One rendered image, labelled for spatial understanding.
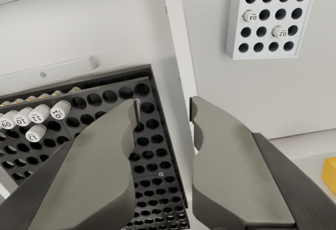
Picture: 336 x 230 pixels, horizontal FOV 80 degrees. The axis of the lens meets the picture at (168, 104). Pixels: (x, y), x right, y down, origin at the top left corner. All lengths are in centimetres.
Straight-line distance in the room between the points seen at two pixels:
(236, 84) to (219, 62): 5
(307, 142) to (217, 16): 29
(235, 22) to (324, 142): 29
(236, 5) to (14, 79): 26
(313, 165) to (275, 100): 12
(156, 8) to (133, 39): 4
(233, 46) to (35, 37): 23
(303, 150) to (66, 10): 42
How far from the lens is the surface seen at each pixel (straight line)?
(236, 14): 28
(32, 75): 26
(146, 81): 17
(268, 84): 36
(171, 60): 23
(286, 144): 45
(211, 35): 31
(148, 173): 23
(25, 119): 21
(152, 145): 21
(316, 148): 46
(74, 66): 24
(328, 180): 39
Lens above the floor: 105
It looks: 60 degrees down
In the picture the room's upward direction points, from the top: 179 degrees clockwise
